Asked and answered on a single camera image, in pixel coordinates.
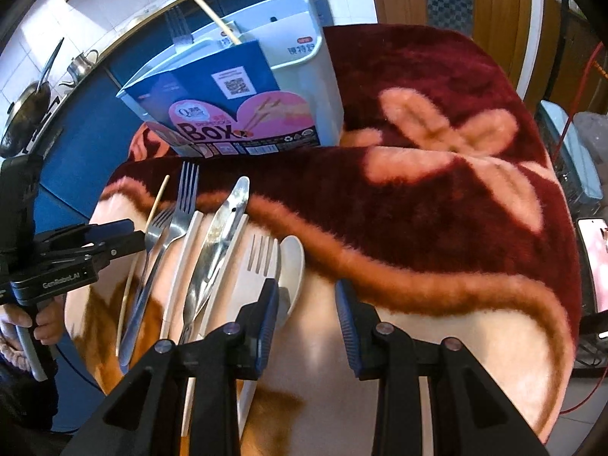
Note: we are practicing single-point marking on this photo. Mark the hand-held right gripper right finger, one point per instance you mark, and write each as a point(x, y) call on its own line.
point(346, 327)

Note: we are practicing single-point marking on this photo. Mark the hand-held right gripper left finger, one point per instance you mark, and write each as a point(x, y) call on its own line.
point(268, 323)

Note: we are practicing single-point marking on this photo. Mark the white plastic spoon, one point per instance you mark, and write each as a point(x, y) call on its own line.
point(293, 266)

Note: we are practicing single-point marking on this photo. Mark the clear plastic bag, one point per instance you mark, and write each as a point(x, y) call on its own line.
point(593, 133)

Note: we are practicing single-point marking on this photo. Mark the red floral blanket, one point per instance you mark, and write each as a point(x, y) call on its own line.
point(427, 199)

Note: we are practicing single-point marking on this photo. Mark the wooden door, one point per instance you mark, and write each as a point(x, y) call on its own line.
point(494, 4)

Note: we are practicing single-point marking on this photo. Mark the thin wooden chopstick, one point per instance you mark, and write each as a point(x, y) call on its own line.
point(142, 247)

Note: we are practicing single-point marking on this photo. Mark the light blue bin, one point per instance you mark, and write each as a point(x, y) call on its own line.
point(567, 147)

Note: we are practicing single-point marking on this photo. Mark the white chopstick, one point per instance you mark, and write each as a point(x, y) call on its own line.
point(183, 266)
point(228, 261)

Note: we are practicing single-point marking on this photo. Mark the blue kitchen counter cabinet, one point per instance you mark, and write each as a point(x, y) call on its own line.
point(80, 152)

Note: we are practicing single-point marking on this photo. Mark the white plastic container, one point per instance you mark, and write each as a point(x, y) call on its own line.
point(304, 66)

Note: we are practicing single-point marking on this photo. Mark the black wok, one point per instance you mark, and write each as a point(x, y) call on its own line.
point(26, 109)

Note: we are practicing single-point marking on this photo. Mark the white plastic fork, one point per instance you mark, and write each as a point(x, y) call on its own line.
point(251, 285)

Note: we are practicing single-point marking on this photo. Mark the phone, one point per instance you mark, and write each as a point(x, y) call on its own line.
point(594, 251)

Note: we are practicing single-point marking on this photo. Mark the person's left hand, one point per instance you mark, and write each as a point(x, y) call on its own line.
point(50, 323)

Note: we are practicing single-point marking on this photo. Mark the large metal fork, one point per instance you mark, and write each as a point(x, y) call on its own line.
point(183, 213)

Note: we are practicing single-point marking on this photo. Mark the small metal fork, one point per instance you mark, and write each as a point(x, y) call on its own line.
point(157, 232)

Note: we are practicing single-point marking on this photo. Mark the person's left forearm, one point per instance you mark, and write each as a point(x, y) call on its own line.
point(23, 380)

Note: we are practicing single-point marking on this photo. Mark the metal kettle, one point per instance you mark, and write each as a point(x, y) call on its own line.
point(83, 66)

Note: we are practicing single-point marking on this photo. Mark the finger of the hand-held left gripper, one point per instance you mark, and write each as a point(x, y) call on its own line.
point(114, 249)
point(85, 233)

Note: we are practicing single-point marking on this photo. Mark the blue printed cardboard box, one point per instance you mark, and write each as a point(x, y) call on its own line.
point(213, 90)

